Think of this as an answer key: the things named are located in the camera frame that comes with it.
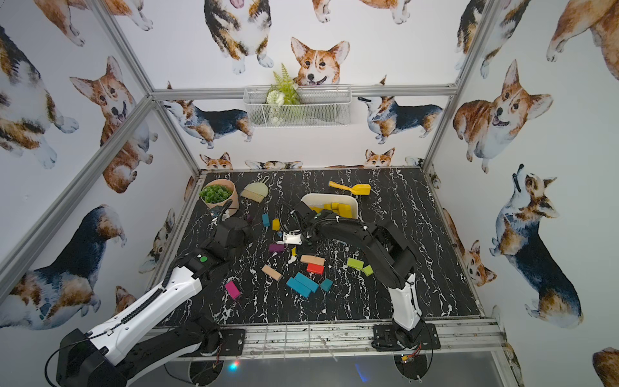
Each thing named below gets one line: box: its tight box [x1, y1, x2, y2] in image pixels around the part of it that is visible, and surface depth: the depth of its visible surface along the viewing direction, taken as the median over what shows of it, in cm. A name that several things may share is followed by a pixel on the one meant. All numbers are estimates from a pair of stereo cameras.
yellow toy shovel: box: [328, 180, 372, 196], surface depth 116 cm
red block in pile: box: [306, 262, 325, 275], surface depth 90 cm
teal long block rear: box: [294, 271, 320, 293], surface depth 87 cm
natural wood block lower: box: [261, 264, 282, 282], surface depth 90 cm
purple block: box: [268, 243, 286, 254], surface depth 97 cm
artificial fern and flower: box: [266, 63, 301, 127], surface depth 85 cm
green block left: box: [346, 257, 365, 270], surface depth 91 cm
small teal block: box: [319, 278, 333, 292], surface depth 85 cm
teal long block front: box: [286, 276, 312, 299], surface depth 86 cm
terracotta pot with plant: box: [199, 178, 240, 217], surface depth 99 cm
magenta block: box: [224, 280, 241, 300], surface depth 85 cm
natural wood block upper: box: [299, 254, 326, 267], surface depth 92 cm
